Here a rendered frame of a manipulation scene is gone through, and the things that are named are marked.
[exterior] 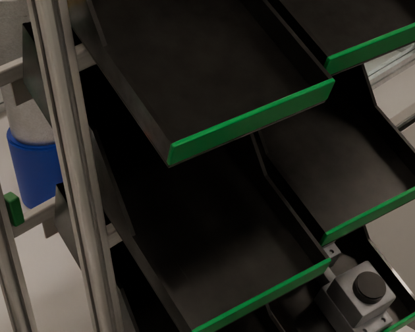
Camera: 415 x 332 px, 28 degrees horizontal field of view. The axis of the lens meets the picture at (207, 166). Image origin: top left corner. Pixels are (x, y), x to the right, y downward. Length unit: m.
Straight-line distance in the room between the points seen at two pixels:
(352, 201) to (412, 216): 1.38
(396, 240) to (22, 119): 1.01
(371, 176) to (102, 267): 0.26
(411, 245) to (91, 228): 1.60
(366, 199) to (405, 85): 1.23
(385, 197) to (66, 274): 0.82
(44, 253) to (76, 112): 0.94
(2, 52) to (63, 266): 0.39
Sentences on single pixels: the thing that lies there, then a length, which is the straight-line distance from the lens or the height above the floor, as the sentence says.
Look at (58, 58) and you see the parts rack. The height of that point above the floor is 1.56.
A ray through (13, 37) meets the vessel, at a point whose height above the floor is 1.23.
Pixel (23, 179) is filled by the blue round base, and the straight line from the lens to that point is 1.59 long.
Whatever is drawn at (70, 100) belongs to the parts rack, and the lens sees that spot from 0.59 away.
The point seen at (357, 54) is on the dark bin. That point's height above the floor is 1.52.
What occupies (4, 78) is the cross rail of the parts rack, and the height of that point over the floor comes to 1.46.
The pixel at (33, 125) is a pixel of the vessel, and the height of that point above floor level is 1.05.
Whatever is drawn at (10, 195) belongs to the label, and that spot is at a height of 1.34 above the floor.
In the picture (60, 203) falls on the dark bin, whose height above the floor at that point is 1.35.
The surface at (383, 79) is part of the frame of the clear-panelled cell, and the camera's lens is 1.96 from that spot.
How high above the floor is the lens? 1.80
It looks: 34 degrees down
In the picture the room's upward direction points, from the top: 5 degrees counter-clockwise
